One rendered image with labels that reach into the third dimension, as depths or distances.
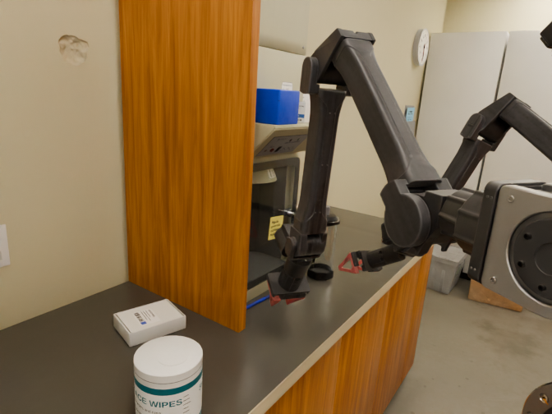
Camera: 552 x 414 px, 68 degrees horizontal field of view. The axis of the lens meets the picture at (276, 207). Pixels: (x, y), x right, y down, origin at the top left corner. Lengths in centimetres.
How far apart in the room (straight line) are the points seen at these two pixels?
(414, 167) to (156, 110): 82
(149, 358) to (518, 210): 67
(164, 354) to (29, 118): 73
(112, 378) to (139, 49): 87
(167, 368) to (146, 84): 79
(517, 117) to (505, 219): 70
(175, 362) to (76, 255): 67
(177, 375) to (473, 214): 57
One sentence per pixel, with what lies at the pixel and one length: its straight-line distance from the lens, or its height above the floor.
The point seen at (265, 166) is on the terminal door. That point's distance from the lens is 124.
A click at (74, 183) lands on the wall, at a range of 135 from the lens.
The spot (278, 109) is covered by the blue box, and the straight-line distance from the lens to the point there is 109.
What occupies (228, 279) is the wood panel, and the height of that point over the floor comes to 109.
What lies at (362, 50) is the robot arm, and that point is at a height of 167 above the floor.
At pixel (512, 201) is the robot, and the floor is 150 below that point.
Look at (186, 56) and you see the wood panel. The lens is 116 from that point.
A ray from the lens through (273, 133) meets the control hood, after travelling 109.
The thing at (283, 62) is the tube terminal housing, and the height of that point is 168.
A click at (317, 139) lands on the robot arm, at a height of 150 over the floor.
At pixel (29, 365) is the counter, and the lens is 119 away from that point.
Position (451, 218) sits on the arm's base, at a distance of 56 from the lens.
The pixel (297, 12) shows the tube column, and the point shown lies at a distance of 136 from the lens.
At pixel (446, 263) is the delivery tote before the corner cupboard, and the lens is 382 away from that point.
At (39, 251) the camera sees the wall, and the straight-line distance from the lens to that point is 136.
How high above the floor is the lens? 159
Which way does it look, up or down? 15 degrees down
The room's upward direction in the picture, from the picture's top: 4 degrees clockwise
